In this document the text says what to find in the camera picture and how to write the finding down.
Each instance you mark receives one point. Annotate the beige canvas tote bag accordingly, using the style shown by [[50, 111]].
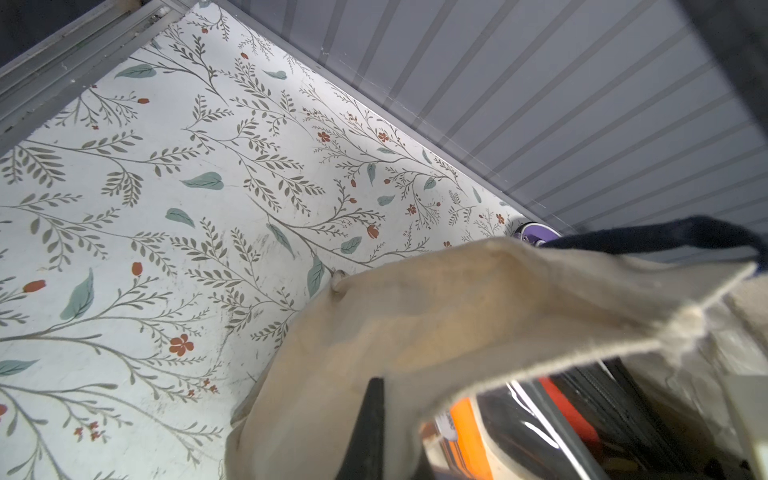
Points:
[[445, 325]]

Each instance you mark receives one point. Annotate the black paddle cases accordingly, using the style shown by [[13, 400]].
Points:
[[590, 422]]

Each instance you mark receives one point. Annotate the floral table mat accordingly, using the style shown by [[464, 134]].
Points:
[[162, 232]]

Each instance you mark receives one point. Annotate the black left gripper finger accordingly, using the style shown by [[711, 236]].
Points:
[[364, 458]]

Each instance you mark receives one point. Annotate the purple paddle case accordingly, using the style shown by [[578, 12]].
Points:
[[535, 233]]

